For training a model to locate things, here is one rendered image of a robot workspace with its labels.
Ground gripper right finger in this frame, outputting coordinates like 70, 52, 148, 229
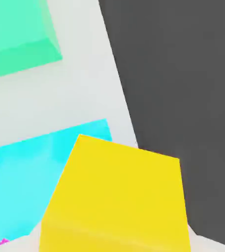
187, 223, 225, 252

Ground large cyan box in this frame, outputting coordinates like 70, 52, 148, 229
0, 118, 113, 251

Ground small yellow cube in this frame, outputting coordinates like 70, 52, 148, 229
38, 133, 192, 252

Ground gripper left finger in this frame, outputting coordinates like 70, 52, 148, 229
0, 220, 42, 252

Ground large mint green box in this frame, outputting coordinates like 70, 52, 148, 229
0, 0, 63, 81

